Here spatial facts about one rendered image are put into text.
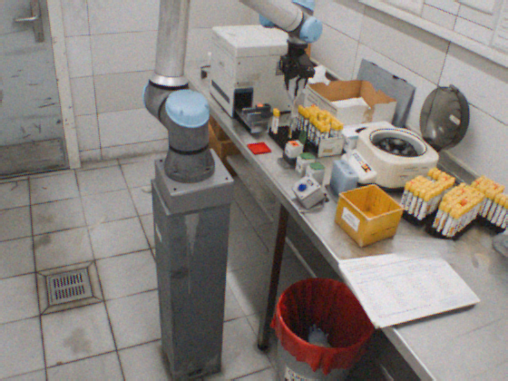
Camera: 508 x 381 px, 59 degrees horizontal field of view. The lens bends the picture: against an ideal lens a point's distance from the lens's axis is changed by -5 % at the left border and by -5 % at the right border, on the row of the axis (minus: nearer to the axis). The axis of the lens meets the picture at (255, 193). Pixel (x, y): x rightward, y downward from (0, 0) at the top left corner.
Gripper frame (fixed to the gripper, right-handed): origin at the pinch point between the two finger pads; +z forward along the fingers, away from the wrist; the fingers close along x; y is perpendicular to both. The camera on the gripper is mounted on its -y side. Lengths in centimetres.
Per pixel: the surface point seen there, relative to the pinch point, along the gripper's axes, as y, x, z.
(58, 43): 151, 71, 20
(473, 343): -98, 2, 18
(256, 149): -1.3, 13.7, 17.7
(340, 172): -35.9, 1.6, 9.0
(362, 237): -59, 8, 14
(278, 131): 5.6, 1.7, 15.4
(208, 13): 156, -23, 8
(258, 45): 25.0, 3.8, -11.8
